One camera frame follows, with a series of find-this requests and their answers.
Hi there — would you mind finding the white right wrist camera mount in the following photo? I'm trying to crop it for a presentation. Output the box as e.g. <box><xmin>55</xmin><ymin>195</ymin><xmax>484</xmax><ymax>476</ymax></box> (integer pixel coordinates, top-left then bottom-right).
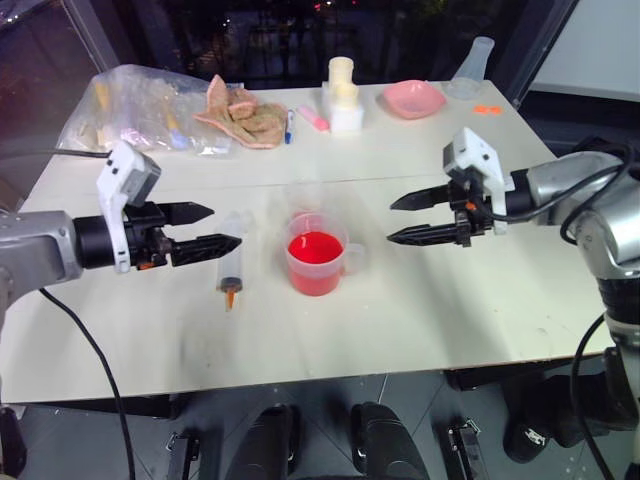
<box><xmin>441</xmin><ymin>126</ymin><xmax>517</xmax><ymax>237</ymax></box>

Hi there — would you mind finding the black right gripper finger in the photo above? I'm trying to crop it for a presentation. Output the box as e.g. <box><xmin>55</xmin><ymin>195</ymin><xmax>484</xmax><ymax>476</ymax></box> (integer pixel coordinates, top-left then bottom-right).
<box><xmin>389</xmin><ymin>183</ymin><xmax>454</xmax><ymax>213</ymax></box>
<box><xmin>385</xmin><ymin>222</ymin><xmax>459</xmax><ymax>247</ymax></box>

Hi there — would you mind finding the black shoe with white print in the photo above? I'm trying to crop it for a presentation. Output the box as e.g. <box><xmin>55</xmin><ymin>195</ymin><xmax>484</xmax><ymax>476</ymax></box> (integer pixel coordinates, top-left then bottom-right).
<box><xmin>501</xmin><ymin>373</ymin><xmax>640</xmax><ymax>464</ymax></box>

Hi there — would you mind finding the measuring cup with red liquid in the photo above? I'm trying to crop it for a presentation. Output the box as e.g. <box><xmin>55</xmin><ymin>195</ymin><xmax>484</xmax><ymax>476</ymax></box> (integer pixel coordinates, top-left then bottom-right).
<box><xmin>283</xmin><ymin>211</ymin><xmax>369</xmax><ymax>299</ymax></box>

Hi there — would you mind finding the clear conical flask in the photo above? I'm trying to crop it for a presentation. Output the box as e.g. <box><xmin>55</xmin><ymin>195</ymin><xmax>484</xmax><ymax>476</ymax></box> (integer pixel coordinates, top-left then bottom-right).
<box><xmin>441</xmin><ymin>36</ymin><xmax>497</xmax><ymax>102</ymax></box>

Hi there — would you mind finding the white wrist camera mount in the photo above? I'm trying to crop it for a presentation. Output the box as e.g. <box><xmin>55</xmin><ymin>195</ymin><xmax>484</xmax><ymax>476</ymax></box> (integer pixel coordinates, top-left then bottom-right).
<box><xmin>96</xmin><ymin>140</ymin><xmax>163</xmax><ymax>274</ymax></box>
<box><xmin>441</xmin><ymin>126</ymin><xmax>517</xmax><ymax>237</ymax></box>

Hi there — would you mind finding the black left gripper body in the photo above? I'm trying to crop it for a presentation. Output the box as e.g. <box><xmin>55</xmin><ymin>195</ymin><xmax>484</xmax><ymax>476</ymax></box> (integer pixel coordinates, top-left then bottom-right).
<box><xmin>121</xmin><ymin>202</ymin><xmax>175</xmax><ymax>271</ymax></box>

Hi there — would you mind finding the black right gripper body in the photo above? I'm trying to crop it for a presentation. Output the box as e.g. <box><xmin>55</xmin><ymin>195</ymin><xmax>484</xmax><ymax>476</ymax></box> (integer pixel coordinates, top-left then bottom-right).
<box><xmin>447</xmin><ymin>172</ymin><xmax>495</xmax><ymax>249</ymax></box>

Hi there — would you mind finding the white board panel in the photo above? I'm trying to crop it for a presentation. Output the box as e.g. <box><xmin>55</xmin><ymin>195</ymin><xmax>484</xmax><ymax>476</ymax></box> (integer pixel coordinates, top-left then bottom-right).
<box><xmin>528</xmin><ymin>0</ymin><xmax>640</xmax><ymax>97</ymax></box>

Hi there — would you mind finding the clear plastic bag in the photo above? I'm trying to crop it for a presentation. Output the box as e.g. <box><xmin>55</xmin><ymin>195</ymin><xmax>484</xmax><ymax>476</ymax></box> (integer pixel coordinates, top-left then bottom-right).
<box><xmin>53</xmin><ymin>63</ymin><xmax>237</xmax><ymax>160</ymax></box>

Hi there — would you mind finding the clear syringe with orange tip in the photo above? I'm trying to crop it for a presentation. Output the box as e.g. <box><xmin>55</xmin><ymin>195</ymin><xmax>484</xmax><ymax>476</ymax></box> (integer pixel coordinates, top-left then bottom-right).
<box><xmin>214</xmin><ymin>210</ymin><xmax>254</xmax><ymax>314</ymax></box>

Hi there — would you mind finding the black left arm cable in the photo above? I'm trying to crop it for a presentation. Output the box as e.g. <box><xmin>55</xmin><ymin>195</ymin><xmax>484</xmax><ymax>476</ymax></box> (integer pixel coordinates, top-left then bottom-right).
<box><xmin>38</xmin><ymin>285</ymin><xmax>137</xmax><ymax>480</ymax></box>

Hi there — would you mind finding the dark rounded shape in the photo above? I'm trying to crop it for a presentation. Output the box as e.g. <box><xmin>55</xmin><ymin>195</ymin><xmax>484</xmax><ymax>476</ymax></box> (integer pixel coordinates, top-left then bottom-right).
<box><xmin>349</xmin><ymin>401</ymin><xmax>432</xmax><ymax>480</ymax></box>

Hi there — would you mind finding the pink plastic stick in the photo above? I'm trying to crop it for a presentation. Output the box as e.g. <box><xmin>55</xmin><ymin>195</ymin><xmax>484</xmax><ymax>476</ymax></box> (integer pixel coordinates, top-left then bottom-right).
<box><xmin>297</xmin><ymin>105</ymin><xmax>332</xmax><ymax>134</ymax></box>

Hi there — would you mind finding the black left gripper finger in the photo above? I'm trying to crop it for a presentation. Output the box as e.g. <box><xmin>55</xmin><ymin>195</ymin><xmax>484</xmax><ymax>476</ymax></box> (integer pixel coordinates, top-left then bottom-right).
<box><xmin>163</xmin><ymin>200</ymin><xmax>217</xmax><ymax>227</ymax></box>
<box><xmin>170</xmin><ymin>233</ymin><xmax>244</xmax><ymax>267</ymax></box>

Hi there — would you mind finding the pink plastic bowl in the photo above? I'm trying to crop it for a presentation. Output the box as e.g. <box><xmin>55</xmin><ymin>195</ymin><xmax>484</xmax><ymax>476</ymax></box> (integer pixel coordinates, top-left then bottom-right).
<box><xmin>381</xmin><ymin>79</ymin><xmax>448</xmax><ymax>122</ymax></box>

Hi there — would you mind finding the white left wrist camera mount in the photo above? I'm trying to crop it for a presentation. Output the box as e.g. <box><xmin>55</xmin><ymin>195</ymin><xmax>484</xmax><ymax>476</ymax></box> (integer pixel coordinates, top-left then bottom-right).
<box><xmin>96</xmin><ymin>140</ymin><xmax>163</xmax><ymax>274</ymax></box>

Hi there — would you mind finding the black cable on table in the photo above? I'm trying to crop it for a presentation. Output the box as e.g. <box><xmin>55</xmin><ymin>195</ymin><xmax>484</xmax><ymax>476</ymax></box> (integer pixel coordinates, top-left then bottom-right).
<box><xmin>0</xmin><ymin>146</ymin><xmax>110</xmax><ymax>162</ymax></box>

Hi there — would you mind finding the pink brown cloth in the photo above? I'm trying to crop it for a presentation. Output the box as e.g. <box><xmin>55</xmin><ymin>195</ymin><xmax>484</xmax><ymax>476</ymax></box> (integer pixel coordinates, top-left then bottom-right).
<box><xmin>191</xmin><ymin>74</ymin><xmax>289</xmax><ymax>151</ymax></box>

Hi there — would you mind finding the black right body cable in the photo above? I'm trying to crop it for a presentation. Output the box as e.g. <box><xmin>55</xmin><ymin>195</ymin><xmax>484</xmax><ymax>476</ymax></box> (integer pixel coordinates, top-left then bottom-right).
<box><xmin>571</xmin><ymin>313</ymin><xmax>617</xmax><ymax>480</ymax></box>

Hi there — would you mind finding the black metal table latch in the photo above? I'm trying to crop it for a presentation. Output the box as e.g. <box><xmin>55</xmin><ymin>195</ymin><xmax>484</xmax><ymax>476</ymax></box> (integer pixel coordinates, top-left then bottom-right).
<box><xmin>166</xmin><ymin>430</ymin><xmax>202</xmax><ymax>480</ymax></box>
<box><xmin>446</xmin><ymin>423</ymin><xmax>490</xmax><ymax>480</ymax></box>

